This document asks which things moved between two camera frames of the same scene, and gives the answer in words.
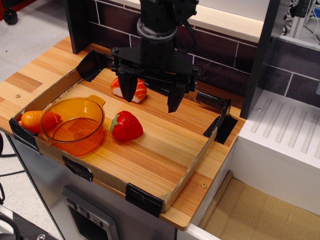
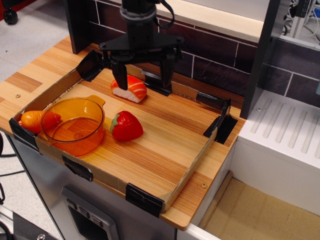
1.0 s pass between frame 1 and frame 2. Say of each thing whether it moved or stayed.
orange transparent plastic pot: stayed
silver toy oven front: stayed
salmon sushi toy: stayed
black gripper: moved
